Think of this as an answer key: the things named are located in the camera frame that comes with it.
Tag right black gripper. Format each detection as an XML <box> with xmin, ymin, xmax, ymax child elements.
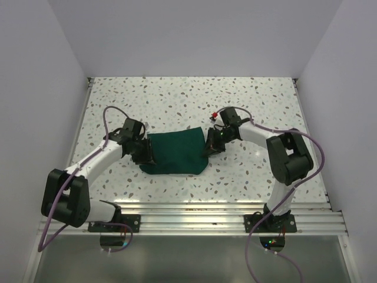
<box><xmin>201</xmin><ymin>127</ymin><xmax>236</xmax><ymax>157</ymax></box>

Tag green surgical drape cloth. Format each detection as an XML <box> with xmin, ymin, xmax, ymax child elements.
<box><xmin>140</xmin><ymin>127</ymin><xmax>209</xmax><ymax>175</ymax></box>

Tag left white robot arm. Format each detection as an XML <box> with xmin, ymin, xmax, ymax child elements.
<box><xmin>41</xmin><ymin>118</ymin><xmax>155</xmax><ymax>232</ymax></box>

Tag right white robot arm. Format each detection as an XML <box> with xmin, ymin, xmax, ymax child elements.
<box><xmin>203</xmin><ymin>107</ymin><xmax>314</xmax><ymax>232</ymax></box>

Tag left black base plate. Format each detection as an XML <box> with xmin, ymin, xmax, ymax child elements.
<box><xmin>88</xmin><ymin>214</ymin><xmax>141</xmax><ymax>233</ymax></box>

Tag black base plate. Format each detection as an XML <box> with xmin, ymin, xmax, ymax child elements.
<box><xmin>88</xmin><ymin>214</ymin><xmax>141</xmax><ymax>233</ymax></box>
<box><xmin>243</xmin><ymin>211</ymin><xmax>297</xmax><ymax>233</ymax></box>

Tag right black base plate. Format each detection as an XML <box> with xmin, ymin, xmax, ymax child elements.
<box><xmin>243</xmin><ymin>211</ymin><xmax>297</xmax><ymax>233</ymax></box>

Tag aluminium frame rail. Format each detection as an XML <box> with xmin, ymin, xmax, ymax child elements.
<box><xmin>37</xmin><ymin>200</ymin><xmax>348</xmax><ymax>236</ymax></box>

